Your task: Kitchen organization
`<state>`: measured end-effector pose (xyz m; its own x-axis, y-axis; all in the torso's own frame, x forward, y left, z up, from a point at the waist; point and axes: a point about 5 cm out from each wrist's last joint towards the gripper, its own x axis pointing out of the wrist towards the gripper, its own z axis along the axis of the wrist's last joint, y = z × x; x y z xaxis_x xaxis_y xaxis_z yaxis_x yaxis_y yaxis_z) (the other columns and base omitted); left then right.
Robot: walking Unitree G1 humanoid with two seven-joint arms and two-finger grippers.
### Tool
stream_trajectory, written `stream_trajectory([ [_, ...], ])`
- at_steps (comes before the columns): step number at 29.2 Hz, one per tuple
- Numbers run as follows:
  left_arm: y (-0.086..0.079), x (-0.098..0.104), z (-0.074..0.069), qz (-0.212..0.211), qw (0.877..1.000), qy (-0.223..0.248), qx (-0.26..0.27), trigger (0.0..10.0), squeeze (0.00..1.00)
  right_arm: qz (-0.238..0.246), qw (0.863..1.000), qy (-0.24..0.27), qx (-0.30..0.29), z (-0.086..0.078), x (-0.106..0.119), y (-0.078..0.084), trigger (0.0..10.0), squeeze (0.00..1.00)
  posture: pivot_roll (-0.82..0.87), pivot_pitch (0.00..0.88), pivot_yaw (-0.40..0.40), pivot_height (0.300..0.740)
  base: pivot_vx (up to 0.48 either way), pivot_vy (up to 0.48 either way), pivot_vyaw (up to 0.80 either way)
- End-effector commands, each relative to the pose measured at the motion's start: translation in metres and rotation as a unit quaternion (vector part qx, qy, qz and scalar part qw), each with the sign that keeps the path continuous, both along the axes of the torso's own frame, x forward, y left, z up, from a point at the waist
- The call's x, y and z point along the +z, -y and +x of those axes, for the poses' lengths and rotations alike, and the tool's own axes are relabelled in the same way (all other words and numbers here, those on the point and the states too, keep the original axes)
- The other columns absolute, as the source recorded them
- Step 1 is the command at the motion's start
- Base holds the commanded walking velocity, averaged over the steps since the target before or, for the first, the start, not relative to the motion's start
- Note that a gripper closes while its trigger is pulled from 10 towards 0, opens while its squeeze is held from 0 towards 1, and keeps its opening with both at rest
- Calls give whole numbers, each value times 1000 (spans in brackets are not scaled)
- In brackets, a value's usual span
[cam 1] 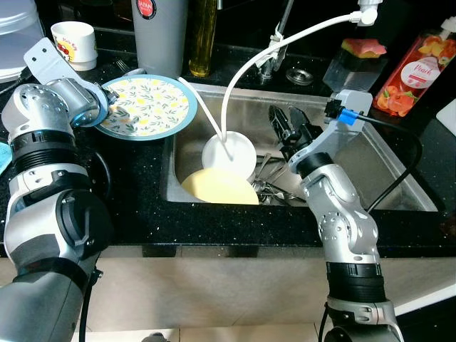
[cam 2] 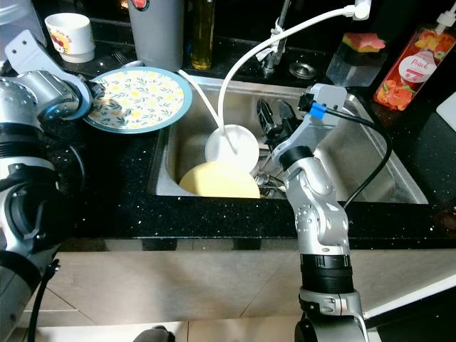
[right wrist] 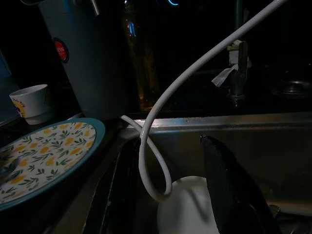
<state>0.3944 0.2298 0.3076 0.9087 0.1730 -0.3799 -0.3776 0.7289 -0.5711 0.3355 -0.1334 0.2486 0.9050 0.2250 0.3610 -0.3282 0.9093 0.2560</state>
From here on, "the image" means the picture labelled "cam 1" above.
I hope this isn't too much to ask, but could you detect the stainless steel sink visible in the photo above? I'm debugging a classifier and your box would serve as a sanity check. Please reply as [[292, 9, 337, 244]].
[[165, 84, 439, 213]]

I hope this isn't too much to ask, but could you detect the round metal hole cover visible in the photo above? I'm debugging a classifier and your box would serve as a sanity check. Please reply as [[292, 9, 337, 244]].
[[286, 68, 316, 86]]

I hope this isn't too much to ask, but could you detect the white bowl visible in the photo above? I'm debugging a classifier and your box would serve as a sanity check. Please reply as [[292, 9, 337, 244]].
[[202, 133, 257, 179]]

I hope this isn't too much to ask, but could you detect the steel cutlery piece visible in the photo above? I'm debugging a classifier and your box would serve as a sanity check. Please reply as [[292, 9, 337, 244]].
[[249, 153, 307, 204]]

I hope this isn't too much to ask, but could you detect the white printed cup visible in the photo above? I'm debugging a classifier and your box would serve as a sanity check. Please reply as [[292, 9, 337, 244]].
[[50, 21, 98, 72]]

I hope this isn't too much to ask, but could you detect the metal faucet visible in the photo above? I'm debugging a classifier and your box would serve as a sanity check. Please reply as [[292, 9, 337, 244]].
[[256, 0, 296, 79]]

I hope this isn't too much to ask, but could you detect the grey tumbler with red label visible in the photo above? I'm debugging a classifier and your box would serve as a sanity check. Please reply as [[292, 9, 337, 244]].
[[132, 0, 190, 79]]

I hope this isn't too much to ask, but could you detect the yellow plate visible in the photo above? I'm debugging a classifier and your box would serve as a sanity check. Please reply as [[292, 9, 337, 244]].
[[180, 165, 261, 206]]

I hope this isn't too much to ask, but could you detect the pink and yellow sponge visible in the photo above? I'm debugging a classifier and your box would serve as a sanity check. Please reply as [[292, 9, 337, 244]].
[[341, 39, 388, 59]]

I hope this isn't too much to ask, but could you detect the olive oil bottle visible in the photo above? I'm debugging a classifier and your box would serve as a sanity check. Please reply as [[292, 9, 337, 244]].
[[187, 0, 219, 78]]

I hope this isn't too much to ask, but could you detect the translucent plastic food cover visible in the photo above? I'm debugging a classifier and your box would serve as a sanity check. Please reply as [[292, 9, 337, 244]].
[[0, 0, 45, 83]]

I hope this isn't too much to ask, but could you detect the red peach soap bottle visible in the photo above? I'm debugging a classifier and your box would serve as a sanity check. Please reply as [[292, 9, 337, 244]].
[[373, 20, 456, 118]]

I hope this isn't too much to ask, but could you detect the white faucet filter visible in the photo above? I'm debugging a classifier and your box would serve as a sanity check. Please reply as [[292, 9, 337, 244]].
[[353, 0, 385, 26]]

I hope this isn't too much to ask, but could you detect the beige cabinet door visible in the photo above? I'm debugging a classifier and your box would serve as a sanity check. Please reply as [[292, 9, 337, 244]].
[[378, 253, 456, 318], [93, 246, 332, 332]]

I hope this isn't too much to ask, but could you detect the dark robot foot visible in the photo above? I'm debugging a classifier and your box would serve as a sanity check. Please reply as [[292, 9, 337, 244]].
[[140, 331, 170, 342]]

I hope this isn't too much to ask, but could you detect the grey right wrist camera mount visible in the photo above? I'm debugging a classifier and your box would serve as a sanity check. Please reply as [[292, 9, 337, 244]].
[[289, 89, 373, 175]]

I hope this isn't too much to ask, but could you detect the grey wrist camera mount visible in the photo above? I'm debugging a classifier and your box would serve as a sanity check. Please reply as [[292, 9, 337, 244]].
[[24, 37, 86, 90], [289, 89, 373, 175]]

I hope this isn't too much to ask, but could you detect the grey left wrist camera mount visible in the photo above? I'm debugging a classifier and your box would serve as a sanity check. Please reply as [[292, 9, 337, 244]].
[[24, 37, 86, 90]]

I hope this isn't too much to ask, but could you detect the white curved hose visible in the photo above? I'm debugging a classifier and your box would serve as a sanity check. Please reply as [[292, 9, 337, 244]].
[[219, 12, 364, 143]]

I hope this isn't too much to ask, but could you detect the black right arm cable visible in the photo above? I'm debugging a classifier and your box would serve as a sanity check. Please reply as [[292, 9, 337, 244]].
[[326, 107, 425, 214]]

